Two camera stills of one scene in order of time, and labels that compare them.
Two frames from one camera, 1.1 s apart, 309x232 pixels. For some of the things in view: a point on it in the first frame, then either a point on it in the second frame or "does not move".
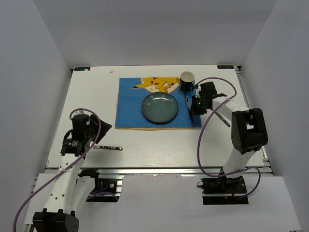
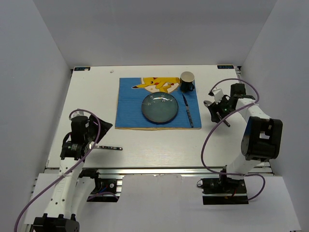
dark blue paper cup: [187, 81] does not move
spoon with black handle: [222, 119] does not move
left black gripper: [104, 127] does not move
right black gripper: [194, 110] to [214, 108]
